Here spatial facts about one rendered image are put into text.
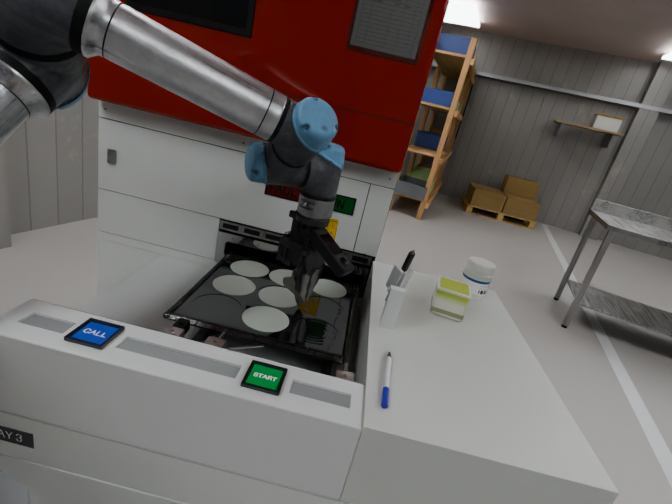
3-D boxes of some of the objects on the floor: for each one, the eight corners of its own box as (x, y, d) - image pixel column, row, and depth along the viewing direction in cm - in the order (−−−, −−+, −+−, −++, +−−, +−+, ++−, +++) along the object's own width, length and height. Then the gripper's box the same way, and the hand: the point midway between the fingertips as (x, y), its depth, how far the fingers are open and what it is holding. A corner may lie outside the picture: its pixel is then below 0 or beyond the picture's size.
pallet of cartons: (529, 221, 768) (545, 183, 742) (534, 232, 677) (552, 190, 651) (461, 201, 804) (474, 164, 778) (456, 209, 714) (470, 168, 687)
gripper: (307, 206, 91) (291, 288, 98) (281, 210, 83) (265, 298, 91) (338, 218, 87) (318, 303, 94) (314, 224, 79) (294, 315, 87)
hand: (303, 301), depth 91 cm, fingers closed
